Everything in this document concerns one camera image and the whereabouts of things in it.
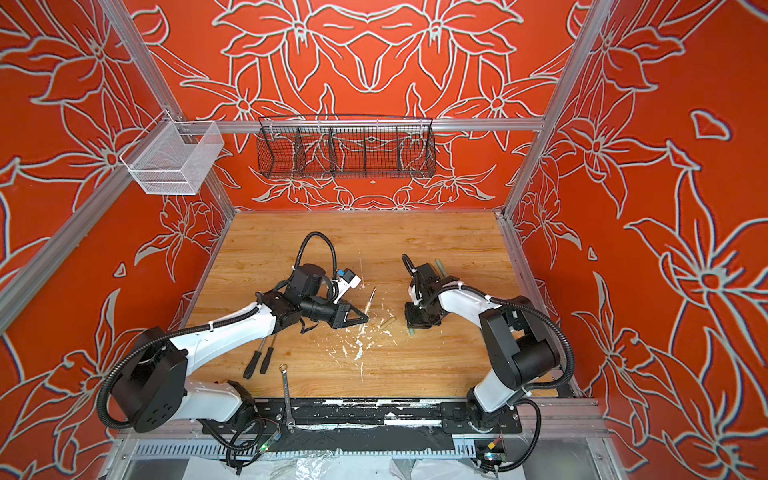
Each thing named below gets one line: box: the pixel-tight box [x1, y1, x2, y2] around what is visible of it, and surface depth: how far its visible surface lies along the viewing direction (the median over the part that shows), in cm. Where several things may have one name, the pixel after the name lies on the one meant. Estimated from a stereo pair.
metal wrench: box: [279, 363, 296, 434], surface depth 76 cm
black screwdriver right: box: [260, 333, 277, 375], surface depth 84 cm
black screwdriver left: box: [243, 338, 267, 380], surface depth 83 cm
